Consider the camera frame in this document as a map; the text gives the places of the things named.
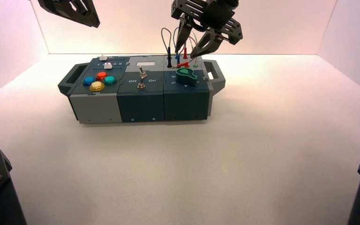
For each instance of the green rotary knob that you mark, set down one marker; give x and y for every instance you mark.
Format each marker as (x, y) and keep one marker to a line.
(186, 78)

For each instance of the white slider knob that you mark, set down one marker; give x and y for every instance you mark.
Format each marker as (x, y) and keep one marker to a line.
(103, 58)
(107, 65)

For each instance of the red push button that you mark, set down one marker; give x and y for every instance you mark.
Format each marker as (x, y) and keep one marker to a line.
(101, 75)

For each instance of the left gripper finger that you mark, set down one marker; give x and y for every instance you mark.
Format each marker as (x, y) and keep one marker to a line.
(90, 9)
(62, 7)

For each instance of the grey and teal control box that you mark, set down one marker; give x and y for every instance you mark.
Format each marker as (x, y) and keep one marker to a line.
(144, 105)

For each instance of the blue push button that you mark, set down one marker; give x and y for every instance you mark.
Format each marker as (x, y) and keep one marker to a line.
(89, 81)

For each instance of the yellow push button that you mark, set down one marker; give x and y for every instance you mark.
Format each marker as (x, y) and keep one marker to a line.
(97, 86)

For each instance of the teal push button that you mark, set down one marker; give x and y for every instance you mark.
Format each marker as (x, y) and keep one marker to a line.
(110, 80)

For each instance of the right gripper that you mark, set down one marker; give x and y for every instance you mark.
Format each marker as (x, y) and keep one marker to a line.
(211, 15)

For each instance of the white display window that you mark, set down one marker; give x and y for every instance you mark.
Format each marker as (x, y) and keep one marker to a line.
(146, 64)

